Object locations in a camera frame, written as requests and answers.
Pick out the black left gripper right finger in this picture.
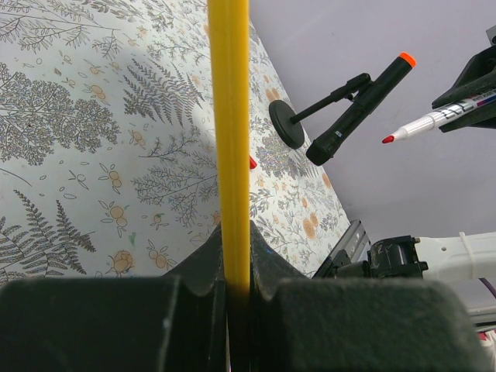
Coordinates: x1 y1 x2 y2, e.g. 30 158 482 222
250 226 486 371

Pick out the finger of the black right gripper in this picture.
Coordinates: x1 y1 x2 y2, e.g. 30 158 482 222
432 50 495 109
439 102 496 133

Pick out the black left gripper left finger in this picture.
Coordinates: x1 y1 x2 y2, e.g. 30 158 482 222
1 228 227 371

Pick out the red whiteboard marker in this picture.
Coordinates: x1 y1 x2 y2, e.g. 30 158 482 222
382 88 495 143

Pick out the yellow framed whiteboard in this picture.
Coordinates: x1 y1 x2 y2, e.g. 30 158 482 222
208 0 250 295

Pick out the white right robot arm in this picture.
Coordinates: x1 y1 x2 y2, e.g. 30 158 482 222
367 46 495 282

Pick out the black orange-tipped flashlight on stand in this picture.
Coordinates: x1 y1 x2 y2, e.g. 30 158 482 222
269 52 416 166

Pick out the floral patterned tablecloth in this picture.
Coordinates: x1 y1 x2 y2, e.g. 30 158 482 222
1 1 221 284

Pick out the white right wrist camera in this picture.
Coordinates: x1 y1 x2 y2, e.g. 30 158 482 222
486 26 496 45

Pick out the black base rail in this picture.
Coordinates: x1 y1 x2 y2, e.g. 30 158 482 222
312 220 371 279

